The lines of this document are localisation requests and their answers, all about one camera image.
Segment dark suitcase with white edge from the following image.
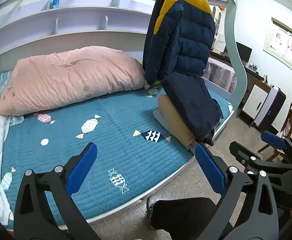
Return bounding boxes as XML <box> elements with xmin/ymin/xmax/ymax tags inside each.
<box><xmin>254</xmin><ymin>86</ymin><xmax>286</xmax><ymax>132</ymax></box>

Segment blue box on shelf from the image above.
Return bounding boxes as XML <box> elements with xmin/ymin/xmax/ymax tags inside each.
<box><xmin>50</xmin><ymin>0</ymin><xmax>60</xmax><ymax>9</ymax></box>

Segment person's leg black trousers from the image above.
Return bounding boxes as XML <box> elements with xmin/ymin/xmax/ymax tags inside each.
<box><xmin>157</xmin><ymin>197</ymin><xmax>216</xmax><ymax>239</ymax></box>

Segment navy and yellow puffer jacket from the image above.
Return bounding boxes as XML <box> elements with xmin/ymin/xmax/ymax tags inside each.
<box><xmin>142</xmin><ymin>0</ymin><xmax>215</xmax><ymax>85</ymax></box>

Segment dark blue denim jeans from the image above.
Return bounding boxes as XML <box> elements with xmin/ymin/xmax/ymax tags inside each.
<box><xmin>161</xmin><ymin>72</ymin><xmax>224</xmax><ymax>146</ymax></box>

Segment patterned pink curtain cloth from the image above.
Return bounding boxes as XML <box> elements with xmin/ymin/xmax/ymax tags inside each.
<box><xmin>203</xmin><ymin>57</ymin><xmax>237</xmax><ymax>94</ymax></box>

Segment white cabinet with door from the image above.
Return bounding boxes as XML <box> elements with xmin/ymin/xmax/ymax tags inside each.
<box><xmin>237</xmin><ymin>75</ymin><xmax>271</xmax><ymax>127</ymax></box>

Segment pink quilted duvet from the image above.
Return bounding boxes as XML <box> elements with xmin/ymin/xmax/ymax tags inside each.
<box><xmin>0</xmin><ymin>46</ymin><xmax>145</xmax><ymax>116</ymax></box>

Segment black computer monitor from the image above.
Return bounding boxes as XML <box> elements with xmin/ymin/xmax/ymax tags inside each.
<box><xmin>236</xmin><ymin>42</ymin><xmax>252</xmax><ymax>64</ymax></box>

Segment beige folded garment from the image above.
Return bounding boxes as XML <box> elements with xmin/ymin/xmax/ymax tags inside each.
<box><xmin>157</xmin><ymin>94</ymin><xmax>195</xmax><ymax>148</ymax></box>

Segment white sneaker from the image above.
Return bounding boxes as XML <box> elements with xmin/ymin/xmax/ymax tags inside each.
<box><xmin>147</xmin><ymin>196</ymin><xmax>162</xmax><ymax>230</ymax></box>

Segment white bunk bed ladder post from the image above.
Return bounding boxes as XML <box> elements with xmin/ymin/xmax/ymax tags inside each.
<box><xmin>224</xmin><ymin>0</ymin><xmax>248</xmax><ymax>112</ymax></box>

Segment window with floral decals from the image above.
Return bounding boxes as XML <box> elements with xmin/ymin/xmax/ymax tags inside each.
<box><xmin>263</xmin><ymin>17</ymin><xmax>292</xmax><ymax>70</ymax></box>

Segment wooden chair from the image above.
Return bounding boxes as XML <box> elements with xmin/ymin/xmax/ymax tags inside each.
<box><xmin>257</xmin><ymin>80</ymin><xmax>292</xmax><ymax>162</ymax></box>

